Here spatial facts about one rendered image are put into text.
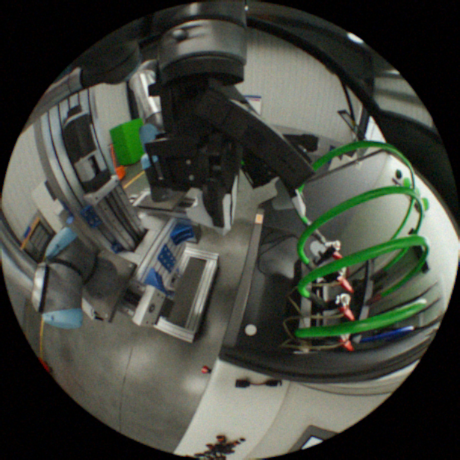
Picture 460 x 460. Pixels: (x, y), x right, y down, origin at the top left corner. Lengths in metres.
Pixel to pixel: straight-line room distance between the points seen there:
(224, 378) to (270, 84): 7.08
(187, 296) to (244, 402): 1.01
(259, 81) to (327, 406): 7.12
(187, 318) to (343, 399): 1.14
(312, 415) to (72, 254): 0.66
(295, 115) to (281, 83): 1.55
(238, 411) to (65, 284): 0.52
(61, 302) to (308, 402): 0.56
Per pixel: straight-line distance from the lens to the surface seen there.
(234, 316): 0.45
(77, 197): 0.63
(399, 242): 0.21
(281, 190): 0.27
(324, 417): 0.41
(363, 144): 0.30
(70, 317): 0.37
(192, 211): 0.18
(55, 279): 0.38
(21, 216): 6.03
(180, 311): 1.26
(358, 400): 0.36
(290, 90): 6.88
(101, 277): 0.49
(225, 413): 0.50
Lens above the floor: 1.39
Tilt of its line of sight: 49 degrees down
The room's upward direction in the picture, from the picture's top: straight up
